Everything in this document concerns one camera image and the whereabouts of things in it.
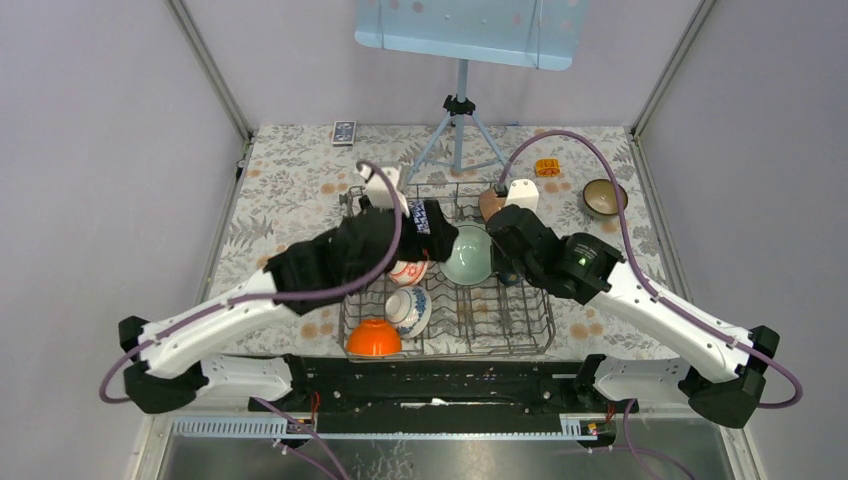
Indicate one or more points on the orange bowl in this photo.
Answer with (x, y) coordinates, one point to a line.
(374, 337)

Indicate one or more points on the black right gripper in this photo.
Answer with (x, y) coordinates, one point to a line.
(496, 250)

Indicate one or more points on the blue white zigzag bowl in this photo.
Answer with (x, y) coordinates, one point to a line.
(419, 216)

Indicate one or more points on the light blue board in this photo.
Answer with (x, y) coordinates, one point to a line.
(541, 34)

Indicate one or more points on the playing card box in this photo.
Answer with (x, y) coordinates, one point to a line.
(343, 133)

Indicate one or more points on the pink speckled bowl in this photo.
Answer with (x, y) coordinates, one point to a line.
(490, 202)

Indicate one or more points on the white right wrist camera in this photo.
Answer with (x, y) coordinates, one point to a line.
(523, 193)

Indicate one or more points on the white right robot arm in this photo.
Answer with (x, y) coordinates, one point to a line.
(718, 370)

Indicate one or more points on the small yellow orange toy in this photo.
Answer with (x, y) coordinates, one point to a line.
(547, 167)

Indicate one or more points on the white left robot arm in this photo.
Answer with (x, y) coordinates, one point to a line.
(173, 362)

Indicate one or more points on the light blue tripod stand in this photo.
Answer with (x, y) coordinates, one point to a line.
(458, 108)

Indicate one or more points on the pale green checkered bowl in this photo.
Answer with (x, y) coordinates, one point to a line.
(470, 262)

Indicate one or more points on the dark brown patterned bowl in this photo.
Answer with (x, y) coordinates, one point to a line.
(599, 199)

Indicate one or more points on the grey wire dish rack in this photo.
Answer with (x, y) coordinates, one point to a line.
(487, 319)

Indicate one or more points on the white blue floral bowl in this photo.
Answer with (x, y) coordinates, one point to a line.
(409, 310)

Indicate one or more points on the white red patterned bowl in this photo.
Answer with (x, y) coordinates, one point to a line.
(408, 273)

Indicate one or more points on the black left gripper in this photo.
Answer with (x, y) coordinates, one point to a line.
(438, 244)

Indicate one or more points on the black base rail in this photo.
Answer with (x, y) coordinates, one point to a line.
(439, 396)

